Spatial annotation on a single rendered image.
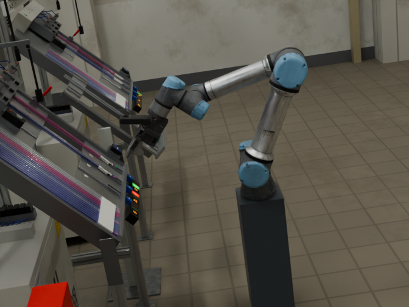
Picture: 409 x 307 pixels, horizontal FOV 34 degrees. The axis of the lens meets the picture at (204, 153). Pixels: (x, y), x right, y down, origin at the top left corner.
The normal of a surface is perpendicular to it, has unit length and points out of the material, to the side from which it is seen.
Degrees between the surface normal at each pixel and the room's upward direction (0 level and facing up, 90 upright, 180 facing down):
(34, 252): 0
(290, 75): 83
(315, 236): 0
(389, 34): 90
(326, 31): 90
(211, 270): 0
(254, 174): 97
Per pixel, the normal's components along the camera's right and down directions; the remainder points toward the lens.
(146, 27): 0.07, 0.35
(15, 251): -0.14, -0.93
